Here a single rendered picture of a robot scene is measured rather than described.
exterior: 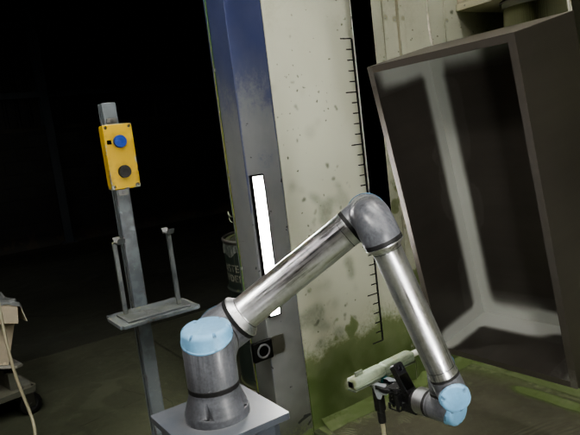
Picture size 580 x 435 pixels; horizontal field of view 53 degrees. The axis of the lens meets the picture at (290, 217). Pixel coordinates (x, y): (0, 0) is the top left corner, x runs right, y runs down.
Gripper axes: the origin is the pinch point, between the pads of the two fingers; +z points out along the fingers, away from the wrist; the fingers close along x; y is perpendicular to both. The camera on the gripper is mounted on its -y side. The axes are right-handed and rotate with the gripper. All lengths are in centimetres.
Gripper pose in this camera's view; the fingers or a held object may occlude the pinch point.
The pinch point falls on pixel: (375, 380)
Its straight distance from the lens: 221.7
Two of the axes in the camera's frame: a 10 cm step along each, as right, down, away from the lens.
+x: 7.8, -2.1, 5.8
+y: 1.6, 9.8, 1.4
